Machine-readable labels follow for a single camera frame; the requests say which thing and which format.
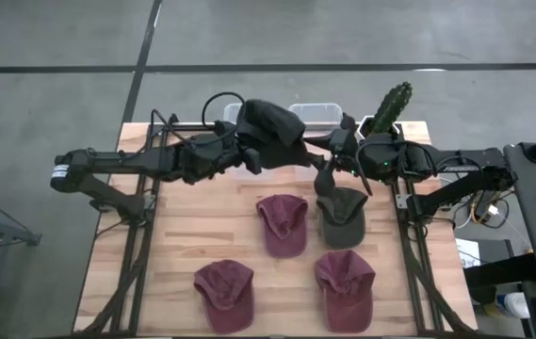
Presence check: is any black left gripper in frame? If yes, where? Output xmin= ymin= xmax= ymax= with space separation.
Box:
xmin=214 ymin=135 xmax=263 ymax=175

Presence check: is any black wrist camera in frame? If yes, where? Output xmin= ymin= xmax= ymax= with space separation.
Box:
xmin=214 ymin=120 xmax=238 ymax=140
xmin=339 ymin=112 xmax=358 ymax=133

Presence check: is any white plant pot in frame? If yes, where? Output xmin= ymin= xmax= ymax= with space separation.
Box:
xmin=359 ymin=115 xmax=403 ymax=140

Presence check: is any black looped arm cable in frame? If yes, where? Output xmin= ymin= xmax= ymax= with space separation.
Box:
xmin=201 ymin=90 xmax=246 ymax=133

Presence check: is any black desk base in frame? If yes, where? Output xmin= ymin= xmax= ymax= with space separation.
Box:
xmin=463 ymin=251 xmax=536 ymax=305

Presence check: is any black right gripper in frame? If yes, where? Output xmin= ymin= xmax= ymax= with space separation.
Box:
xmin=303 ymin=127 xmax=362 ymax=195

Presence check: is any green cactus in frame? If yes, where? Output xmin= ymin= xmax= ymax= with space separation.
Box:
xmin=370 ymin=80 xmax=414 ymax=136

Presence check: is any clear plastic bin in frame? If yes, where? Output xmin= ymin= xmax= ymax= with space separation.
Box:
xmin=288 ymin=102 xmax=344 ymax=131
xmin=222 ymin=102 xmax=250 ymax=126

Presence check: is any black cap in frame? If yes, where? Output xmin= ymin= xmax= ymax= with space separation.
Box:
xmin=236 ymin=98 xmax=314 ymax=170

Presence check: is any black aluminium rig frame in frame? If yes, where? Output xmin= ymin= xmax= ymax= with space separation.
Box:
xmin=73 ymin=120 xmax=479 ymax=339

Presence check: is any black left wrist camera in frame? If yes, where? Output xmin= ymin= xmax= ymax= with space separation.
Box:
xmin=214 ymin=120 xmax=238 ymax=140

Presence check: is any white paper sheet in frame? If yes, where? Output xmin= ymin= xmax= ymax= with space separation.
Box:
xmin=454 ymin=237 xmax=483 ymax=269

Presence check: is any black metal stand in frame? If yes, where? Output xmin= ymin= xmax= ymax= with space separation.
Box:
xmin=0 ymin=186 xmax=42 ymax=339

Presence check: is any dark grey cap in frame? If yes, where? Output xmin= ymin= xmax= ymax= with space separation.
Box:
xmin=316 ymin=186 xmax=370 ymax=250

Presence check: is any maroon cap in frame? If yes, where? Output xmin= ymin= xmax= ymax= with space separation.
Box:
xmin=313 ymin=249 xmax=377 ymax=334
xmin=193 ymin=258 xmax=255 ymax=335
xmin=255 ymin=193 xmax=310 ymax=260

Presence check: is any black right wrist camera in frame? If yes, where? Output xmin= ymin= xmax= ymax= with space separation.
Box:
xmin=339 ymin=112 xmax=358 ymax=133

